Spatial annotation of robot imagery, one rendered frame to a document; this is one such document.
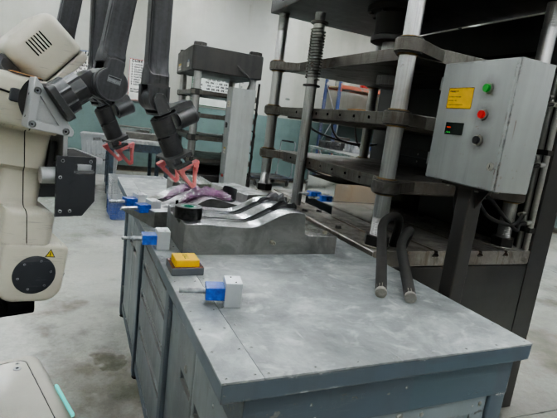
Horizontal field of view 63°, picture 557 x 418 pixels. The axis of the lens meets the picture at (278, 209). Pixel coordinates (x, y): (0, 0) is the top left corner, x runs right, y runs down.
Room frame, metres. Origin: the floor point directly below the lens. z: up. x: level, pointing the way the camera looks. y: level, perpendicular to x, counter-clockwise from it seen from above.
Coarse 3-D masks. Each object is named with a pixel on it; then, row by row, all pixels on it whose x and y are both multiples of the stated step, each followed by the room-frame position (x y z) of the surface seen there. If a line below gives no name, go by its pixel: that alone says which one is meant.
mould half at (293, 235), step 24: (168, 216) 1.43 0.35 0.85; (216, 216) 1.37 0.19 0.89; (240, 216) 1.42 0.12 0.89; (264, 216) 1.37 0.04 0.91; (288, 216) 1.35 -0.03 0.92; (192, 240) 1.23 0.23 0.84; (216, 240) 1.26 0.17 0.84; (240, 240) 1.29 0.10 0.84; (264, 240) 1.32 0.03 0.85; (288, 240) 1.35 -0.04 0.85; (312, 240) 1.39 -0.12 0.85; (336, 240) 1.43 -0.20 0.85
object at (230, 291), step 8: (224, 280) 0.93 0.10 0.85; (232, 280) 0.92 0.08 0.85; (240, 280) 0.93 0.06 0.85; (184, 288) 0.90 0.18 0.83; (192, 288) 0.90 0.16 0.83; (200, 288) 0.91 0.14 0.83; (208, 288) 0.89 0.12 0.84; (216, 288) 0.90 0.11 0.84; (224, 288) 0.90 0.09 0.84; (232, 288) 0.90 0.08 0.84; (240, 288) 0.90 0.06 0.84; (208, 296) 0.89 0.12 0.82; (216, 296) 0.90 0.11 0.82; (224, 296) 0.90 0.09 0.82; (232, 296) 0.90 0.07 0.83; (240, 296) 0.91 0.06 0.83; (224, 304) 0.90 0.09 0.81; (232, 304) 0.90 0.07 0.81; (240, 304) 0.91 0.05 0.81
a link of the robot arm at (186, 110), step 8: (160, 96) 1.18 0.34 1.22; (160, 104) 1.18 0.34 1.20; (168, 104) 1.20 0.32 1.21; (176, 104) 1.23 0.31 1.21; (184, 104) 1.25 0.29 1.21; (192, 104) 1.27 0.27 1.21; (152, 112) 1.22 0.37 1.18; (160, 112) 1.18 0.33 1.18; (168, 112) 1.20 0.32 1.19; (184, 112) 1.25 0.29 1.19; (192, 112) 1.26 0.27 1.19; (184, 120) 1.24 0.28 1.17; (192, 120) 1.26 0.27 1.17
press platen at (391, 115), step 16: (272, 112) 2.67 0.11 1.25; (288, 112) 2.62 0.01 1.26; (320, 112) 2.28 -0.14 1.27; (336, 112) 2.14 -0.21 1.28; (352, 112) 2.02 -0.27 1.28; (368, 112) 1.91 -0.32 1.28; (384, 112) 1.66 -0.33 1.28; (400, 112) 1.62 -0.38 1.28; (416, 128) 1.75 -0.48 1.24; (432, 128) 1.78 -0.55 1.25
